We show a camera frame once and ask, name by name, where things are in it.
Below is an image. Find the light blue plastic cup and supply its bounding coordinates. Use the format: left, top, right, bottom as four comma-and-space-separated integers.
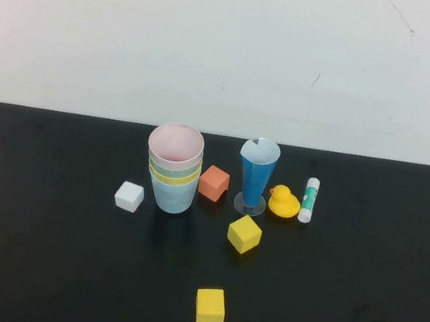
142, 169, 200, 219

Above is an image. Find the yellow plastic cup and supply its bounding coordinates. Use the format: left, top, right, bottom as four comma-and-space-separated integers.
145, 161, 202, 191

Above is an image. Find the green plastic cup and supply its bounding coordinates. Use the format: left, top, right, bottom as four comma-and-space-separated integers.
144, 153, 203, 186

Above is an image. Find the pink plastic cup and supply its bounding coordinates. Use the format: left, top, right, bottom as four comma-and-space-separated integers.
144, 117, 208, 176

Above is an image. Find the white cube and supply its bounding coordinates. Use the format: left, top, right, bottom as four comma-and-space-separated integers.
112, 179, 148, 213

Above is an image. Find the yellow cube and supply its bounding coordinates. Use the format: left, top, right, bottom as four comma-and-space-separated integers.
223, 212, 266, 258
192, 285, 231, 322

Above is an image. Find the orange foam block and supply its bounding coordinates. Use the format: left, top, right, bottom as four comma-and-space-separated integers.
195, 162, 233, 205

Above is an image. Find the blue paper cone cup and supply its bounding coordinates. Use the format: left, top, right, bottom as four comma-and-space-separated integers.
229, 135, 283, 220

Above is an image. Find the yellow rubber duck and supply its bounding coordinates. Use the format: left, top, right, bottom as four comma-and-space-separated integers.
265, 182, 304, 222

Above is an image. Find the white green glue stick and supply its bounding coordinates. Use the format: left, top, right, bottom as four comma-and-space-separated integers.
296, 175, 323, 226

